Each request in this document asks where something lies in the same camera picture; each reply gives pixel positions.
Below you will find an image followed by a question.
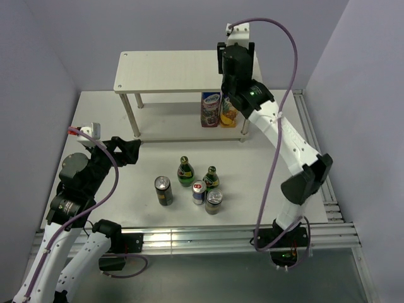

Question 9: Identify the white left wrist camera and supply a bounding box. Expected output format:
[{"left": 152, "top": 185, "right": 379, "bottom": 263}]
[{"left": 77, "top": 122, "right": 101, "bottom": 148}]

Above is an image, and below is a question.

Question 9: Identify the aluminium front rail frame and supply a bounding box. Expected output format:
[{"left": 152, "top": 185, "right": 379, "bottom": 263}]
[{"left": 30, "top": 220, "right": 362, "bottom": 258}]

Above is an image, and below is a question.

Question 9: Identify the small red-tab silver can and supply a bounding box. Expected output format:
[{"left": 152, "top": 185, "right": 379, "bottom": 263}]
[{"left": 192, "top": 180, "right": 206, "bottom": 205}]

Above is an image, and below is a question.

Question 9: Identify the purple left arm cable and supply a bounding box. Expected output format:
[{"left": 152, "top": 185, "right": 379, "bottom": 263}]
[{"left": 23, "top": 127, "right": 149, "bottom": 300}]

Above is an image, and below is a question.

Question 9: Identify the black and gold can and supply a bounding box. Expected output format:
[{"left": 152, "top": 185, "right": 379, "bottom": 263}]
[{"left": 154, "top": 176, "right": 173, "bottom": 206}]

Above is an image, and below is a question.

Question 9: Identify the purple grape juice carton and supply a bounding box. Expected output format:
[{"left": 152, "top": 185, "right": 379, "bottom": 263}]
[{"left": 200, "top": 92, "right": 221, "bottom": 128}]

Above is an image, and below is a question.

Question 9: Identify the yellow pineapple juice carton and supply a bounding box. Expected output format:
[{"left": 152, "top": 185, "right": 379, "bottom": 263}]
[{"left": 220, "top": 94, "right": 239, "bottom": 128}]

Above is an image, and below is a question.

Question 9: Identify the short green glass bottle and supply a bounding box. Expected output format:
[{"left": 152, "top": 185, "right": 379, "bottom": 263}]
[{"left": 203, "top": 166, "right": 220, "bottom": 191}]

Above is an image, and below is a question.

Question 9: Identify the white two-tier shelf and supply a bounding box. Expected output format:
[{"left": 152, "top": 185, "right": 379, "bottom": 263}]
[{"left": 114, "top": 50, "right": 249, "bottom": 142}]

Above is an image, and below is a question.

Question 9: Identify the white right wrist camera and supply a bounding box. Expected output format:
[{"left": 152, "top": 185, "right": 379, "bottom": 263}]
[{"left": 225, "top": 23, "right": 250, "bottom": 49}]

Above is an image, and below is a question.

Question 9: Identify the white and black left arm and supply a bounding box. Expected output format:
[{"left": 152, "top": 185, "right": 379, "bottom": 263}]
[{"left": 13, "top": 135, "right": 141, "bottom": 302}]

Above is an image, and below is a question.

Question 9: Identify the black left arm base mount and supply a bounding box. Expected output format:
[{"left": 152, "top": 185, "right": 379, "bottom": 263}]
[{"left": 98, "top": 233, "right": 143, "bottom": 272}]

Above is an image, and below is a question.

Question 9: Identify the dark olive beverage can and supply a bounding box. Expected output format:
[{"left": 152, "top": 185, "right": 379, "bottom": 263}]
[{"left": 205, "top": 188, "right": 223, "bottom": 215}]

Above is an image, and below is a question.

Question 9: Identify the tall green glass bottle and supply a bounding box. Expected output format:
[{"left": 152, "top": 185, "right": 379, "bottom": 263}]
[{"left": 177, "top": 156, "right": 195, "bottom": 187}]

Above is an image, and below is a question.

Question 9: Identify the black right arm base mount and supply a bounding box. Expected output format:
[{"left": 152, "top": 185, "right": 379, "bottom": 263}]
[{"left": 257, "top": 226, "right": 311, "bottom": 271}]

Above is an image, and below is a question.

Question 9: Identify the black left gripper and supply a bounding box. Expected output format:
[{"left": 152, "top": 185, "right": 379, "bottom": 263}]
[{"left": 86, "top": 135, "right": 141, "bottom": 195}]

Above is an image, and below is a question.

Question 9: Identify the aluminium right side rail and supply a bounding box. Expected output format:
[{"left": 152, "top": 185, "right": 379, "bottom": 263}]
[{"left": 293, "top": 90, "right": 345, "bottom": 223}]

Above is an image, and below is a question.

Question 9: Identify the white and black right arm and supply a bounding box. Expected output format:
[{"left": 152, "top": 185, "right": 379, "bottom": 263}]
[{"left": 217, "top": 42, "right": 333, "bottom": 246}]

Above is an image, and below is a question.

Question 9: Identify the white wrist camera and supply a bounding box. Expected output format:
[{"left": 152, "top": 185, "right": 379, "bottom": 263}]
[
  {"left": 77, "top": 122, "right": 101, "bottom": 148},
  {"left": 225, "top": 23, "right": 250, "bottom": 49}
]

